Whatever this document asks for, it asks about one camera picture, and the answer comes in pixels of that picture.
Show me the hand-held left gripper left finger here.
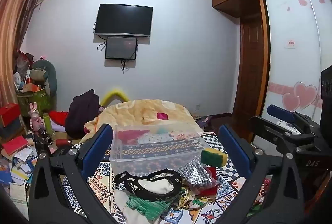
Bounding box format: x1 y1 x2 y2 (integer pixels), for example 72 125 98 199
28 124 122 224

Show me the black wall television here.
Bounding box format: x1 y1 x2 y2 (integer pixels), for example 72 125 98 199
94 3 153 38

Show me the red pillow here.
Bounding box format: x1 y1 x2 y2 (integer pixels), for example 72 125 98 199
49 110 70 127

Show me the green bottle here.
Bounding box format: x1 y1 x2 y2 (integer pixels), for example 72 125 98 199
43 113 54 138

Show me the silver patterned pouch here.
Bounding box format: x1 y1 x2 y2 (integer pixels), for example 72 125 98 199
177 159 218 191

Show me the small black wall monitor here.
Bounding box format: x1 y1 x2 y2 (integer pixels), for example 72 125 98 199
105 36 138 61

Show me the green plush pillow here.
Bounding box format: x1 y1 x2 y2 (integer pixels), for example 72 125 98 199
32 59 58 97

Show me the wooden wardrobe with sliding doors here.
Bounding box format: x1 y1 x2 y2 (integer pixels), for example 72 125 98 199
211 0 332 144

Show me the cream bag with black trim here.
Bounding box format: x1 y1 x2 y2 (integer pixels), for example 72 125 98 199
114 168 184 202

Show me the colourful patterned bedsheet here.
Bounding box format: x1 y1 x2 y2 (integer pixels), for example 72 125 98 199
61 132 273 224

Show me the pink rabbit toy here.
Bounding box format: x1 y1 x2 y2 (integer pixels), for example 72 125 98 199
28 102 44 131

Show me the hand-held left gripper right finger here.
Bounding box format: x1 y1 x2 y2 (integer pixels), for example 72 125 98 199
213 124 305 224

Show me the red cloth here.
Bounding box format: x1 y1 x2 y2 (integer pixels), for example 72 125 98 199
195 166 219 198

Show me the gold and white printed cloth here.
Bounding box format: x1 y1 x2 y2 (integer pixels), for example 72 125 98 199
170 186 216 211

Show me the green knitted cloth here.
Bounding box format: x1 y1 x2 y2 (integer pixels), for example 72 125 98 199
126 194 170 223

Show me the yellow curved pillow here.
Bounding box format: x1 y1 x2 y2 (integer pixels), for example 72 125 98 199
101 87 131 107

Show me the red box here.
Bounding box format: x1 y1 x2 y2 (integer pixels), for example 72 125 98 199
0 103 22 128

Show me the pile of books and papers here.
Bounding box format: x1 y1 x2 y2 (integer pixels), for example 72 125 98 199
0 133 39 217

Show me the brown wooden door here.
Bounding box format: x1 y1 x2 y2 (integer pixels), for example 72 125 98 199
232 13 265 125

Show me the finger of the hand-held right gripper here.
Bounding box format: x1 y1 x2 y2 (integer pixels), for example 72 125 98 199
267 104 313 126
250 116 316 149

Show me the dark maroon backpack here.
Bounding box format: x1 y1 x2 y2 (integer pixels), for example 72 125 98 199
64 89 101 138

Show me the yellow fleece blanket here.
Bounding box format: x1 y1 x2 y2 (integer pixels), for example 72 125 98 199
80 99 206 144

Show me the green and yellow sponge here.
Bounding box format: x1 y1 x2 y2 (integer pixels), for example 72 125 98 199
201 149 228 168

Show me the red can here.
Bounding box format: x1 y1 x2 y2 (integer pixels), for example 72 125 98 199
55 138 73 147

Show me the brown curtain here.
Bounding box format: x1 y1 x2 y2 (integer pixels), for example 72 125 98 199
0 0 48 108

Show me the clear plastic storage box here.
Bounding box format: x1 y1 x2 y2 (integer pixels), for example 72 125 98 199
109 122 211 178

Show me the green cardboard box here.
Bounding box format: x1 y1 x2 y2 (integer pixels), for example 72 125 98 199
16 87 52 118

